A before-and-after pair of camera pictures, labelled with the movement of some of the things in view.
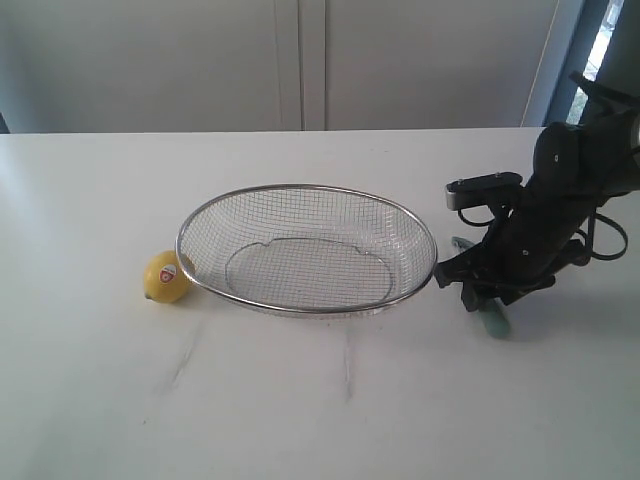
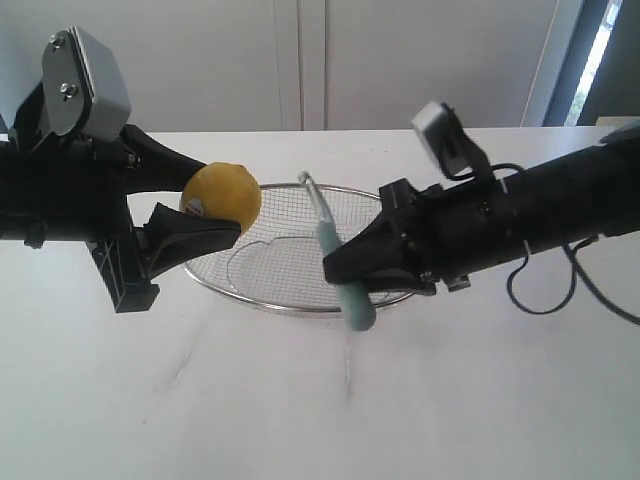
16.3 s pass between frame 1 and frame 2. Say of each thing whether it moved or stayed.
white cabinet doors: stayed
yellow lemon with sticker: moved
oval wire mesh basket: stayed
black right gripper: moved
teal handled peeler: moved
